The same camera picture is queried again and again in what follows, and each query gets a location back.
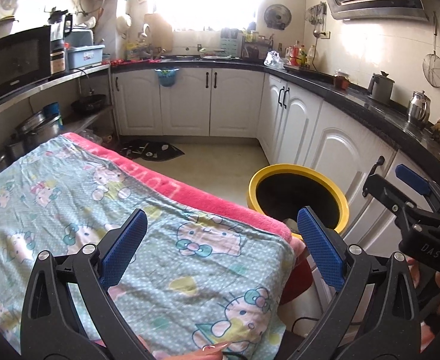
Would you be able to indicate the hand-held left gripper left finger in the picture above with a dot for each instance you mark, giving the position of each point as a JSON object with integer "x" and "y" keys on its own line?
{"x": 124, "y": 247}

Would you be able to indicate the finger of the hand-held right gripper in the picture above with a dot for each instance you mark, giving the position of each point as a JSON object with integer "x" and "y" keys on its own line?
{"x": 413, "y": 178}
{"x": 390, "y": 198}

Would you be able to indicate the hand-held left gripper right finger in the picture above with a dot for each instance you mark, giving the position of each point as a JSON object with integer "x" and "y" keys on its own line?
{"x": 319, "y": 247}

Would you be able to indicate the yellow-rimmed black trash bin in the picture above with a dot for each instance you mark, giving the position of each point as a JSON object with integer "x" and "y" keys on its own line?
{"x": 257, "y": 180}

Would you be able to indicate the person's right hand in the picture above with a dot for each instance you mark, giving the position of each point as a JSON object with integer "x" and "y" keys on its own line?
{"x": 414, "y": 273}

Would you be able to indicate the person's left hand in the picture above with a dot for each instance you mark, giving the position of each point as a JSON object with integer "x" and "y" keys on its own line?
{"x": 216, "y": 347}

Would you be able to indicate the red stool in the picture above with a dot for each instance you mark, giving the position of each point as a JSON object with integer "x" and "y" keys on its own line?
{"x": 298, "y": 281}

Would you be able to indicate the cartoon cat printed blanket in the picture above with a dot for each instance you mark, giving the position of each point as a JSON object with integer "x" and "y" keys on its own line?
{"x": 186, "y": 270}

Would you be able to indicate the steel teapot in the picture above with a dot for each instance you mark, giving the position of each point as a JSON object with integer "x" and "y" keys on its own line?
{"x": 418, "y": 108}

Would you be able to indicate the black countertop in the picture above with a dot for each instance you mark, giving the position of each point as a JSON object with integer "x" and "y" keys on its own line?
{"x": 373, "y": 108}

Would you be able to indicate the pink fleece blanket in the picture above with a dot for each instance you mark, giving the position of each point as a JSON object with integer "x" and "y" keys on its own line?
{"x": 205, "y": 202}

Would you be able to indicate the grey kettle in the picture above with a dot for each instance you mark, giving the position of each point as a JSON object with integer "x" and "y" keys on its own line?
{"x": 381, "y": 88}

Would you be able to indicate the black floor mat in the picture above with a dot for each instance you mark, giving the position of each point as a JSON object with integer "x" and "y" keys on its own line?
{"x": 156, "y": 152}

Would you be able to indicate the clear plastic container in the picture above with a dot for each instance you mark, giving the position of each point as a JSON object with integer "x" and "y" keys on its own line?
{"x": 89, "y": 138}

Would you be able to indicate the glass jar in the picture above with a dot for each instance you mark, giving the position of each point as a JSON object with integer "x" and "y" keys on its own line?
{"x": 341, "y": 81}

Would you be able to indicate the large steel pot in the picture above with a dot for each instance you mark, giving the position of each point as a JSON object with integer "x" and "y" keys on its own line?
{"x": 42, "y": 133}

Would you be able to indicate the black wok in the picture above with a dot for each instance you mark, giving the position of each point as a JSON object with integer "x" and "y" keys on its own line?
{"x": 89, "y": 103}

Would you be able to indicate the white kitchen cabinets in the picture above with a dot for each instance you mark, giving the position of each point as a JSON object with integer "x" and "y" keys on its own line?
{"x": 190, "y": 105}

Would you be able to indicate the yellow oil bottle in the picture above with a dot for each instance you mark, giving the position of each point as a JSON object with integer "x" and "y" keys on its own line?
{"x": 311, "y": 57}

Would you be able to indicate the red sauce bottle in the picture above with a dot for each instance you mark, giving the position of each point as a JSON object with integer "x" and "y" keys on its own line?
{"x": 294, "y": 56}

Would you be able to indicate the blue hanging basket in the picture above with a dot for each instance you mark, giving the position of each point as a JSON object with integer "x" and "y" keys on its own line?
{"x": 166, "y": 78}

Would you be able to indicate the clear plastic bag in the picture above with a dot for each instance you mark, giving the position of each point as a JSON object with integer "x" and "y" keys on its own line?
{"x": 274, "y": 60}

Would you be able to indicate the metal kitchen shelf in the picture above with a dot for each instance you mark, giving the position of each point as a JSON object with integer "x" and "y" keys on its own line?
{"x": 62, "y": 77}

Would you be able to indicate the hanging kitchen utensils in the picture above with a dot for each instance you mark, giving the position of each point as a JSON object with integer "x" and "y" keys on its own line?
{"x": 316, "y": 17}

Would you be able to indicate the blue plastic tray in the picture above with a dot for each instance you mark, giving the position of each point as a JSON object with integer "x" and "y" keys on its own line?
{"x": 85, "y": 57}

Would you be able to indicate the black dish rack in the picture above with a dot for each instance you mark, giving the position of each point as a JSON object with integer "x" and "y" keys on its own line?
{"x": 258, "y": 48}

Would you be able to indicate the kitchen faucet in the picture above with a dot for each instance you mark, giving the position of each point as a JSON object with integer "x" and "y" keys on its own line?
{"x": 147, "y": 41}

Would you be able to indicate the black blender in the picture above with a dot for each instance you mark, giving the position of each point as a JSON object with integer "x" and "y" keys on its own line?
{"x": 59, "y": 45}

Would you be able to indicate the grey plastic box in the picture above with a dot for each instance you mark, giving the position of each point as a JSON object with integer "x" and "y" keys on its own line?
{"x": 82, "y": 38}

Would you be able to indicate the black microwave oven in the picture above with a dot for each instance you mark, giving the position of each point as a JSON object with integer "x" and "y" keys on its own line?
{"x": 14, "y": 63}

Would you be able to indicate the wooden cutting board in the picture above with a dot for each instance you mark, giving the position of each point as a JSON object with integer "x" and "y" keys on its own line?
{"x": 160, "y": 32}

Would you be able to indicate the window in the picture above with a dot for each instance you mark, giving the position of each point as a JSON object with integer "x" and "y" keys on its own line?
{"x": 208, "y": 0}

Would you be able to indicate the wall power outlet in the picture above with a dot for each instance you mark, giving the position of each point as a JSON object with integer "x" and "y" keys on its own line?
{"x": 325, "y": 35}

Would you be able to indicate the wall fan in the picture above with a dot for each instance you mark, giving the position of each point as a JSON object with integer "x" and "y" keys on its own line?
{"x": 278, "y": 17}

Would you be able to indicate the white round wall holder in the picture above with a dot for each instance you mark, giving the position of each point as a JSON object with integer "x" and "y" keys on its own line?
{"x": 123, "y": 24}

